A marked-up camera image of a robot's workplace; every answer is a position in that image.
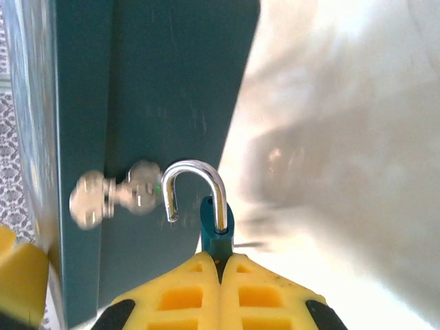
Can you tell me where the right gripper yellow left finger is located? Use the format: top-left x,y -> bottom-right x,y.
89,250 -> 221,330

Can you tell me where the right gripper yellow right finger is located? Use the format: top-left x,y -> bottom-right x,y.
219,253 -> 349,330

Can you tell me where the small teal padlock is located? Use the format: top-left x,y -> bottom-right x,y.
160,159 -> 237,267

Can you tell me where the starry night print tin box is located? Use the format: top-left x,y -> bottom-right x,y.
6,0 -> 262,330

